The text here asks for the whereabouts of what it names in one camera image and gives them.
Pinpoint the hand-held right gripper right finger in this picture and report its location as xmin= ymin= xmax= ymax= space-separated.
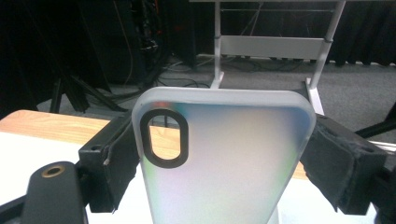
xmin=300 ymin=114 xmax=388 ymax=216

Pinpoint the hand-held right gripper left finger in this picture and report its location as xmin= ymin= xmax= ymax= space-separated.
xmin=78 ymin=113 xmax=141 ymax=215

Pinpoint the iridescent phone case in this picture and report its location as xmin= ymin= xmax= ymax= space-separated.
xmin=131 ymin=86 xmax=318 ymax=224

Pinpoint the black angled stand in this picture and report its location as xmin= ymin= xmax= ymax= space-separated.
xmin=354 ymin=102 xmax=396 ymax=140

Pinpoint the black tripod stand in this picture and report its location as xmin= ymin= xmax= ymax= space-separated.
xmin=49 ymin=69 xmax=129 ymax=115

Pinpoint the black floor cables bundle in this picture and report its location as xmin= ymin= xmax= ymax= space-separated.
xmin=153 ymin=54 xmax=216 ymax=91

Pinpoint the white metal desk frame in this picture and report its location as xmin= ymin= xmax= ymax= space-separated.
xmin=189 ymin=0 xmax=347 ymax=117

